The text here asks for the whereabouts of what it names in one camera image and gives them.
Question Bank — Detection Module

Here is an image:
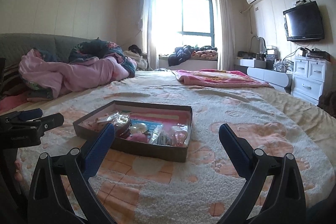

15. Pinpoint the maroon oval hair clip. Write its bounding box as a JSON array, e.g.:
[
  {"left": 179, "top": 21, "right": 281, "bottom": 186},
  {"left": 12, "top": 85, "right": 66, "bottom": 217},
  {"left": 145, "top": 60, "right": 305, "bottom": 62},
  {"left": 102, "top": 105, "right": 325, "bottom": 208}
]
[{"left": 113, "top": 119, "right": 131, "bottom": 139}]

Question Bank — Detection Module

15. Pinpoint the beige peach patterned bed blanket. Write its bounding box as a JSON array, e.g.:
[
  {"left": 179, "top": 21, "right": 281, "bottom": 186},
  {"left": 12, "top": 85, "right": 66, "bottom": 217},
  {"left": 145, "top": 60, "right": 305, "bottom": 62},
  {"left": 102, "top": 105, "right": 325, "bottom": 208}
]
[{"left": 17, "top": 72, "right": 335, "bottom": 223}]

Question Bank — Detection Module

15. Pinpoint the pink quilt bundle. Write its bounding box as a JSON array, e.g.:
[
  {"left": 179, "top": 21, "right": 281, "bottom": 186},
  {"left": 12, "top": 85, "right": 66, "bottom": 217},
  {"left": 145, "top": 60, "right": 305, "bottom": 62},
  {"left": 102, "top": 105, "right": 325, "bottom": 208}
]
[{"left": 19, "top": 50, "right": 136, "bottom": 100}]

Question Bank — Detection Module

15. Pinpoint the blue booklet in tray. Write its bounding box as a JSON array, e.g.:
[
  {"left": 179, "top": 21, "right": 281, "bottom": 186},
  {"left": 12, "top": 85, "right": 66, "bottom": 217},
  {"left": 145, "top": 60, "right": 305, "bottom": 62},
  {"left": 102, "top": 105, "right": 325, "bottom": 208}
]
[{"left": 129, "top": 119, "right": 161, "bottom": 143}]

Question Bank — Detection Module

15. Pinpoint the clear plastic bag in tray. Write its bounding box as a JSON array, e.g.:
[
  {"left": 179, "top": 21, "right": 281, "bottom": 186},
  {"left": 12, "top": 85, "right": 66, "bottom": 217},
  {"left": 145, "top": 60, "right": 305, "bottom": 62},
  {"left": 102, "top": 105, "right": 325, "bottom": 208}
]
[{"left": 149, "top": 124, "right": 171, "bottom": 145}]

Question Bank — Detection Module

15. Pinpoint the dark shallow cardboard box tray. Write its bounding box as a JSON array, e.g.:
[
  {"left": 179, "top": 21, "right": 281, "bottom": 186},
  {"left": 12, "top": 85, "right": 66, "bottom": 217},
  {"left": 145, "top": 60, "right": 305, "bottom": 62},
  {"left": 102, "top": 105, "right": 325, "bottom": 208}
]
[{"left": 73, "top": 101, "right": 193, "bottom": 162}]

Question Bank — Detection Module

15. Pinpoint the white low desk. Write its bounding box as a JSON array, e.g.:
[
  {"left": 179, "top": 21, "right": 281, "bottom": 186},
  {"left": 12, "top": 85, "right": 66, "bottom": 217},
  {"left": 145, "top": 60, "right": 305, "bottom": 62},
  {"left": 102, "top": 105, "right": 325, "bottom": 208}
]
[{"left": 234, "top": 57, "right": 291, "bottom": 94}]

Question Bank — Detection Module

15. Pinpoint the grey green headboard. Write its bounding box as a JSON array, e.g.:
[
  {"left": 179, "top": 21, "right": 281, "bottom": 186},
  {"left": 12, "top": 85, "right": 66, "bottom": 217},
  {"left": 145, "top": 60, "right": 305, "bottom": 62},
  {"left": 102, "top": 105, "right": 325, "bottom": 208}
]
[{"left": 0, "top": 33, "right": 92, "bottom": 65}]

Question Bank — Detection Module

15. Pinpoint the red pink folded blanket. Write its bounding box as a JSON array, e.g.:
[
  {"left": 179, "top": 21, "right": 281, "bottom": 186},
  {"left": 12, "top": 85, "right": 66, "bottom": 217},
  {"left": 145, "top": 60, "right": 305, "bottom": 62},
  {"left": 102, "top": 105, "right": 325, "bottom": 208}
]
[{"left": 172, "top": 69, "right": 273, "bottom": 88}]

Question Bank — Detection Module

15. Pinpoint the right white curtain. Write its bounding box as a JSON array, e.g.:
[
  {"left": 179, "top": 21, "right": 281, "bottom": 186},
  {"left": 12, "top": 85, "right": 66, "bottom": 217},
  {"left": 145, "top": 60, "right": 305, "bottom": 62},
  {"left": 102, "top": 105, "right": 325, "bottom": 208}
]
[{"left": 214, "top": 0, "right": 235, "bottom": 71}]

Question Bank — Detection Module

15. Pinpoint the white curtain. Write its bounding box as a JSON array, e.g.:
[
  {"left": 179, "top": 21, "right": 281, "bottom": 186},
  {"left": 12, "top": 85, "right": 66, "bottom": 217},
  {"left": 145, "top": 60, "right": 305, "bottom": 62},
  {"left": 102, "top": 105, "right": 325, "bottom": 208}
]
[
  {"left": 214, "top": 0, "right": 235, "bottom": 71},
  {"left": 139, "top": 0, "right": 159, "bottom": 71}
]

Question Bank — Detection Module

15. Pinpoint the white drawer cabinet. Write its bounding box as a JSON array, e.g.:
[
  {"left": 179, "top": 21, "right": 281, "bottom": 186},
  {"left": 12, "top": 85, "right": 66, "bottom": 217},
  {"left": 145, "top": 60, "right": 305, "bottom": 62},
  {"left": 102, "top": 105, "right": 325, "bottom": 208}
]
[{"left": 290, "top": 57, "right": 333, "bottom": 106}]

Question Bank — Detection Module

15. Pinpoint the dark floral duvet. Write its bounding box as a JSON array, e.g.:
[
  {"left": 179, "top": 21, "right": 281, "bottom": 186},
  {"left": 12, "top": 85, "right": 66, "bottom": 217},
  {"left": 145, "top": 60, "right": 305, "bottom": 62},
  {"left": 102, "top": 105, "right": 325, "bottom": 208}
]
[{"left": 68, "top": 39, "right": 137, "bottom": 78}]

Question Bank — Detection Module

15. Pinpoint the dark clothes pile on sill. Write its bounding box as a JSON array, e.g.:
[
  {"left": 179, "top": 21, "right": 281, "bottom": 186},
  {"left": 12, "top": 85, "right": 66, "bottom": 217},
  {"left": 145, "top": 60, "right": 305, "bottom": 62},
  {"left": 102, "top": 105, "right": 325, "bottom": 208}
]
[{"left": 167, "top": 46, "right": 218, "bottom": 67}]

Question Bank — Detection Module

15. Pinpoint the left white curtain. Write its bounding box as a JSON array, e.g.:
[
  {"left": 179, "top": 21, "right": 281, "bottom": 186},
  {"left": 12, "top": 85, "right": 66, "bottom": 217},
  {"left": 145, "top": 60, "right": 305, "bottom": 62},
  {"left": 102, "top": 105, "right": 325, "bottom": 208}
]
[{"left": 139, "top": 0, "right": 159, "bottom": 71}]

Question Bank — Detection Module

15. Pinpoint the pink fluffy pompom hair tie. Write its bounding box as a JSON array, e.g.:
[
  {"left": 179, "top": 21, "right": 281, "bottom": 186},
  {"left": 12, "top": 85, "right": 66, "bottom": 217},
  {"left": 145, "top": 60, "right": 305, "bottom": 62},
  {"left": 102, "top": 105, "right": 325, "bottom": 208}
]
[{"left": 126, "top": 132, "right": 149, "bottom": 143}]

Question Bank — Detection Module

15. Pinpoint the black wall television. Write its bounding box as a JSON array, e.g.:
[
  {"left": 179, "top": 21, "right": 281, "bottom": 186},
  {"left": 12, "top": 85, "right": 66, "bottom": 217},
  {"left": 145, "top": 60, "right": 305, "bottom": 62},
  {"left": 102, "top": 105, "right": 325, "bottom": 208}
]
[{"left": 283, "top": 1, "right": 325, "bottom": 42}]

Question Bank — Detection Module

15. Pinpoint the window with teal frame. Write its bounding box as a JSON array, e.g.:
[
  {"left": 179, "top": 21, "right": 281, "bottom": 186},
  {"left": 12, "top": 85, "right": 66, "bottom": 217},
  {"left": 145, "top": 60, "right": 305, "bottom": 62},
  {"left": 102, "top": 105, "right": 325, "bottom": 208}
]
[{"left": 153, "top": 0, "right": 215, "bottom": 56}]

